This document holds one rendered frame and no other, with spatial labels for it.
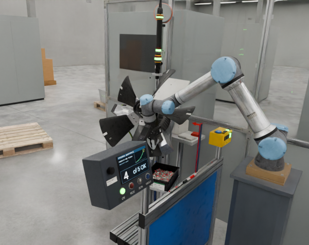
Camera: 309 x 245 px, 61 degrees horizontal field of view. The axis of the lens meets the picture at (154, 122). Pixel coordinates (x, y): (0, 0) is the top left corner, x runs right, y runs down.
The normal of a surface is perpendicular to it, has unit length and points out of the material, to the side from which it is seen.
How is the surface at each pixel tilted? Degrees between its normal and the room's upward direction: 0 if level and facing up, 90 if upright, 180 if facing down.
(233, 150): 90
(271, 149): 96
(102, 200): 90
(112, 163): 75
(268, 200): 90
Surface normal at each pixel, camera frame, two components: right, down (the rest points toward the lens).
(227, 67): -0.53, 0.15
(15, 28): 0.79, 0.22
